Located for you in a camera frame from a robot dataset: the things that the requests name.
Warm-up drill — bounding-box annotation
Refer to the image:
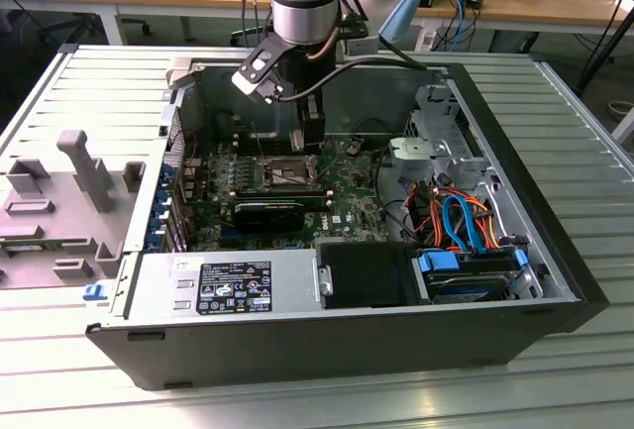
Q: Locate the silver CPU chip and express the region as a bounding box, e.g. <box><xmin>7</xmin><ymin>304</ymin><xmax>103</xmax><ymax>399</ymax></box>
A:
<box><xmin>288</xmin><ymin>127</ymin><xmax>308</xmax><ymax>155</ymax></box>

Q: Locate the metal socket cover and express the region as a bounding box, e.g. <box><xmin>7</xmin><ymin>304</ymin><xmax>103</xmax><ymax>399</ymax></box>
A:
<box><xmin>305</xmin><ymin>146</ymin><xmax>326</xmax><ymax>182</ymax></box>

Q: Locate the CPU socket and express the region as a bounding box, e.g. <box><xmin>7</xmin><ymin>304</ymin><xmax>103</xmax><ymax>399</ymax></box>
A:
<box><xmin>257</xmin><ymin>151</ymin><xmax>323</xmax><ymax>190</ymax></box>

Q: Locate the blue expansion slot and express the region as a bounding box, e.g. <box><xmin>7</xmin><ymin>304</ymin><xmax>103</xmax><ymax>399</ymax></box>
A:
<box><xmin>220</xmin><ymin>228</ymin><xmax>293</xmax><ymax>241</ymax></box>

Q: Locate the green motherboard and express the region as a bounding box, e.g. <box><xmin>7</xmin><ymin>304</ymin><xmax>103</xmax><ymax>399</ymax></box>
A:
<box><xmin>180</xmin><ymin>134</ymin><xmax>392</xmax><ymax>252</ymax></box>

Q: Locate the black graphics card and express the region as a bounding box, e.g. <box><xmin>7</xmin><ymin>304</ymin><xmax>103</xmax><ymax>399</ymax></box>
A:
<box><xmin>232</xmin><ymin>200</ymin><xmax>307</xmax><ymax>233</ymax></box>

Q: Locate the silver metal disk cage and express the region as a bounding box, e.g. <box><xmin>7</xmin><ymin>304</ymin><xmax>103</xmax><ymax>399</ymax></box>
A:
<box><xmin>388</xmin><ymin>82</ymin><xmax>496</xmax><ymax>187</ymax></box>

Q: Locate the white power strip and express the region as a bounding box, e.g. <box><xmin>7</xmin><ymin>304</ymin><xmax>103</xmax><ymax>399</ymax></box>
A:
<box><xmin>414</xmin><ymin>26</ymin><xmax>441</xmax><ymax>53</ymax></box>

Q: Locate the blue disk carrier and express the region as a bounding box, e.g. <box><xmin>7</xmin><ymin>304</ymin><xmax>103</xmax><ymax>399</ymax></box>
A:
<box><xmin>417</xmin><ymin>248</ymin><xmax>530</xmax><ymax>301</ymax></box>

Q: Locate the silver power supply unit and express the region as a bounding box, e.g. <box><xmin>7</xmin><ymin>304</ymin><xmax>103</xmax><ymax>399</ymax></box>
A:
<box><xmin>121</xmin><ymin>249</ymin><xmax>321</xmax><ymax>320</ymax></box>

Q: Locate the hard disk drive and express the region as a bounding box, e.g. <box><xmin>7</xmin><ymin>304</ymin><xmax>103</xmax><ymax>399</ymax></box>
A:
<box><xmin>423</xmin><ymin>269</ymin><xmax>514</xmax><ymax>305</ymax></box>

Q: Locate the black and grey PC case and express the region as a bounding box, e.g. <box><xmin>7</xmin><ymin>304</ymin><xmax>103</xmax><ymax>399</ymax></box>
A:
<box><xmin>84</xmin><ymin>45</ymin><xmax>611</xmax><ymax>391</ymax></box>

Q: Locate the grey parts rack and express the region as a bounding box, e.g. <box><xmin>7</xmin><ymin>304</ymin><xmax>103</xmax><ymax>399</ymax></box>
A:
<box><xmin>0</xmin><ymin>129</ymin><xmax>149</xmax><ymax>291</ymax></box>

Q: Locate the small blue plastic clip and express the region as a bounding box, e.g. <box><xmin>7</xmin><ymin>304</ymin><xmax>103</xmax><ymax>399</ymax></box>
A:
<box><xmin>81</xmin><ymin>282</ymin><xmax>109</xmax><ymax>304</ymax></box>

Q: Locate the black stand pole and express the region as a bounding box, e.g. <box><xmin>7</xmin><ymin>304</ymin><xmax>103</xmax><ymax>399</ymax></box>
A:
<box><xmin>577</xmin><ymin>0</ymin><xmax>634</xmax><ymax>93</ymax></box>

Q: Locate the green RAM stick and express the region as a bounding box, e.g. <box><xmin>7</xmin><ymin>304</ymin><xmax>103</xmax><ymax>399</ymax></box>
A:
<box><xmin>0</xmin><ymin>243</ymin><xmax>49</xmax><ymax>255</ymax></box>

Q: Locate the white furniture piece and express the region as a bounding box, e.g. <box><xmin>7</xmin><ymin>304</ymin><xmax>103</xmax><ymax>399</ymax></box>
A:
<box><xmin>609</xmin><ymin>100</ymin><xmax>634</xmax><ymax>154</ymax></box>

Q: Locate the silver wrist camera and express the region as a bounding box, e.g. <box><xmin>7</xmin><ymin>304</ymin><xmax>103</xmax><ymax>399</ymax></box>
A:
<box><xmin>230</xmin><ymin>35</ymin><xmax>289</xmax><ymax>106</ymax></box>

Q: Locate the thin black wire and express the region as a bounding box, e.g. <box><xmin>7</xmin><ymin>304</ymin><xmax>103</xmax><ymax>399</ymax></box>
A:
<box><xmin>352</xmin><ymin>117</ymin><xmax>400</xmax><ymax>143</ymax></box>

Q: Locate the thick black camera cable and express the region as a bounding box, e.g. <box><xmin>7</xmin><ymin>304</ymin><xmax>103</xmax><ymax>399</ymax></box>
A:
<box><xmin>275</xmin><ymin>55</ymin><xmax>430</xmax><ymax>103</ymax></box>

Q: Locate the orange power wire bundle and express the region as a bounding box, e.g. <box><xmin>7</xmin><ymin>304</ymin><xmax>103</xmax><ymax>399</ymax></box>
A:
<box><xmin>405</xmin><ymin>185</ymin><xmax>501</xmax><ymax>252</ymax></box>

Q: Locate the blue data wire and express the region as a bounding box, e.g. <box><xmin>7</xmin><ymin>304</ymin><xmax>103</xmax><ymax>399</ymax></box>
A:
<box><xmin>440</xmin><ymin>193</ymin><xmax>489</xmax><ymax>257</ymax></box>

